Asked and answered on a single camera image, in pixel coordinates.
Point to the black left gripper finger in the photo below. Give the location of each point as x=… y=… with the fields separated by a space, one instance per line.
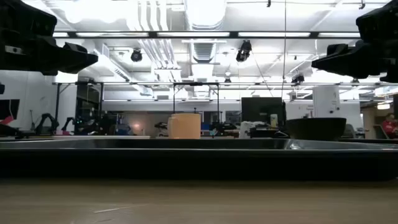
x=77 y=62
x=76 y=46

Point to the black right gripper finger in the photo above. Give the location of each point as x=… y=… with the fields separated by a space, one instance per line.
x=348 y=63
x=337 y=48

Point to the black bowl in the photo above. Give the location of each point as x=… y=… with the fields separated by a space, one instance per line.
x=315 y=129

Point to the orange ceramic mug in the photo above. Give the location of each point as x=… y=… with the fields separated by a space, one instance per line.
x=185 y=126

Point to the black background robot arm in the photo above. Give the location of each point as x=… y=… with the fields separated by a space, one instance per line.
x=69 y=124
x=46 y=123

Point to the black plastic serving tray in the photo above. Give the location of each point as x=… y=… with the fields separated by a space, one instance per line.
x=186 y=161

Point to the white pillar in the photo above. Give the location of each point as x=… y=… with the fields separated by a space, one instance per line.
x=326 y=102

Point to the black ceiling spotlight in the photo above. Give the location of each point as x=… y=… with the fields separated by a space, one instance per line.
x=136 y=55
x=244 y=51

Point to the person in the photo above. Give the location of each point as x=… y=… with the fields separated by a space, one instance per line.
x=390 y=126

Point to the grey office chair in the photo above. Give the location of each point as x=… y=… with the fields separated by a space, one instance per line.
x=349 y=130

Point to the black computer monitor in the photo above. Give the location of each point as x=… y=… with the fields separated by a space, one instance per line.
x=262 y=110

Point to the black overhead beam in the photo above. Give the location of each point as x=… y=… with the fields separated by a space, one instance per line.
x=192 y=34

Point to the white cloth heap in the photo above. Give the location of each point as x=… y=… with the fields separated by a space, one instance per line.
x=248 y=129

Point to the blue storage bin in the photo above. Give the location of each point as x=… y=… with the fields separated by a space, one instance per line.
x=206 y=127

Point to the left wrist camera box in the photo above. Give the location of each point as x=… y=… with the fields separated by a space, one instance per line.
x=28 y=15

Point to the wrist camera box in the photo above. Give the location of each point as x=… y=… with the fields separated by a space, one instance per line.
x=377 y=20
x=28 y=15

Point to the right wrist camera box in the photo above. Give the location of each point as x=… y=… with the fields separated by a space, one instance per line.
x=377 y=20

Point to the black background stand frame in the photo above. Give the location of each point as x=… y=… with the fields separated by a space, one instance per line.
x=196 y=84

